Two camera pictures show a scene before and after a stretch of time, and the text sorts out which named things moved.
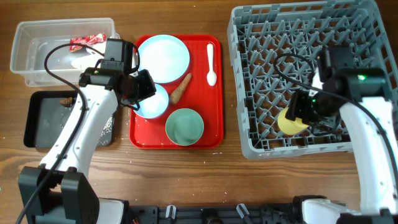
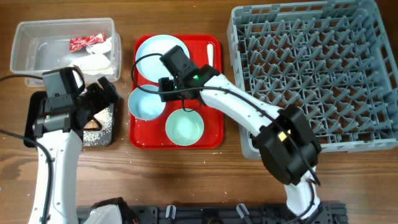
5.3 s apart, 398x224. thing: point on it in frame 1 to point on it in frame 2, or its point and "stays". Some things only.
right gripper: (296, 107) to (164, 83)
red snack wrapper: (88, 40) stays
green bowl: (184, 127) stays
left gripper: (148, 88) to (102, 101)
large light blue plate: (166, 56) stays
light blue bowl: (154, 106) stays
